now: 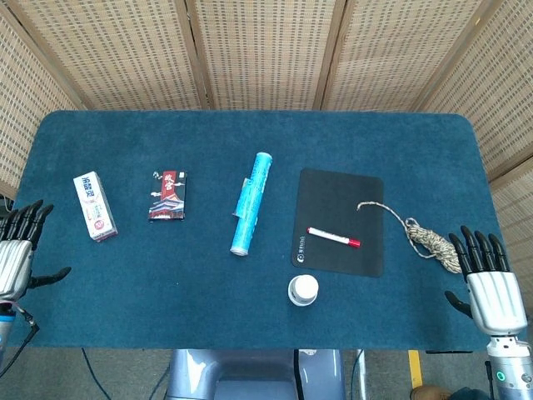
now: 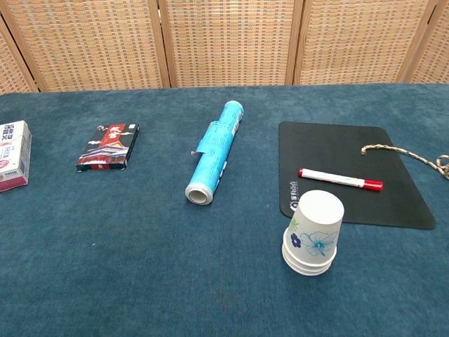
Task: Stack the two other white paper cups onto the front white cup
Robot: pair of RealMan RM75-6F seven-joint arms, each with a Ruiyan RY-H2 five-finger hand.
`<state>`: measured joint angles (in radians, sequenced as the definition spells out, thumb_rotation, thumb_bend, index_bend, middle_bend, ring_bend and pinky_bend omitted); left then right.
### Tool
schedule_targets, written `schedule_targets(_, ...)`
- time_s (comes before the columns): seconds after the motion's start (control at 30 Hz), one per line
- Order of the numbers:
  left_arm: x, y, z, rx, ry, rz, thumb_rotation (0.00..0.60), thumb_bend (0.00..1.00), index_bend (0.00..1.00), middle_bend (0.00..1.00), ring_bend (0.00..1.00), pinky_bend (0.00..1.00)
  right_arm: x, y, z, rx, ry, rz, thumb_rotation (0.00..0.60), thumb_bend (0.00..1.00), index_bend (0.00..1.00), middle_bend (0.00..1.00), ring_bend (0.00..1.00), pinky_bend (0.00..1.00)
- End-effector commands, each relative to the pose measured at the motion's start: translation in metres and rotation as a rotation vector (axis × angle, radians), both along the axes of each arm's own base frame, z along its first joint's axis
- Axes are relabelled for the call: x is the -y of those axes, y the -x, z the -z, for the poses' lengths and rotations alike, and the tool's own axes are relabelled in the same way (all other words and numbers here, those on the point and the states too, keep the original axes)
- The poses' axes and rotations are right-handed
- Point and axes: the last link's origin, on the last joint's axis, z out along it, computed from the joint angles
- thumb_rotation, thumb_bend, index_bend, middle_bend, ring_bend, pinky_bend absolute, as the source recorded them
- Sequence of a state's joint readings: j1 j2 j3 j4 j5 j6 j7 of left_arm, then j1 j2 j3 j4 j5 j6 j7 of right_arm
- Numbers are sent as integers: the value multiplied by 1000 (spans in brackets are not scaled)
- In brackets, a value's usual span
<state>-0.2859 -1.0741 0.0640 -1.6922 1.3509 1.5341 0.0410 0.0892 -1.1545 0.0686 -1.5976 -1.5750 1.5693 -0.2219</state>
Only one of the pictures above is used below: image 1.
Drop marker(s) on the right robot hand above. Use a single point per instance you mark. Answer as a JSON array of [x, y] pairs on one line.
[[495, 300]]

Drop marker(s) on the black mouse pad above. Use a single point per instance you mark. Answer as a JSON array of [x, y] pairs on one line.
[[333, 200]]

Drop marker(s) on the paper cup blue flower print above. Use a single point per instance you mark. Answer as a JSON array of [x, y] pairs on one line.
[[306, 285]]

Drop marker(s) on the brown shoe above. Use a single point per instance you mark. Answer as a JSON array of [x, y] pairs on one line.
[[429, 393]]

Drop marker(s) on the woven bamboo folding screen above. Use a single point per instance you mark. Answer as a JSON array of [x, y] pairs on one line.
[[266, 50]]

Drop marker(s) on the yellow floor tape strip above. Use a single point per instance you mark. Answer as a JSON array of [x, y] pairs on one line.
[[415, 368]]

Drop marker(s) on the red white marker pen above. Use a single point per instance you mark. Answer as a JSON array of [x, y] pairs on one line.
[[329, 235]]

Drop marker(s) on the paper cup green fern print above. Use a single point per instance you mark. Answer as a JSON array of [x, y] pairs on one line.
[[296, 301]]

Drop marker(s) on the white pink carton box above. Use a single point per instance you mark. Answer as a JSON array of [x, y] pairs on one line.
[[93, 204]]

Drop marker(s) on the blue table cloth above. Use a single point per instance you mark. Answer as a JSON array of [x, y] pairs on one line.
[[125, 291]]

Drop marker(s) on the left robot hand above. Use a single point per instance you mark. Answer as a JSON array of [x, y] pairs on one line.
[[14, 266]]

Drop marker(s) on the paper cup green leaf print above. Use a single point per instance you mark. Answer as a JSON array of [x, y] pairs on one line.
[[299, 305]]

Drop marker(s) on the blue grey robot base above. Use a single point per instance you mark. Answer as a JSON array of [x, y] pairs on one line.
[[250, 366]]

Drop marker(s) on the white table leg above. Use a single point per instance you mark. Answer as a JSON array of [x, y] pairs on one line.
[[362, 375]]

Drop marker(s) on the blue cling film roll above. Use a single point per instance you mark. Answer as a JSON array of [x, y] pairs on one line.
[[250, 208]]

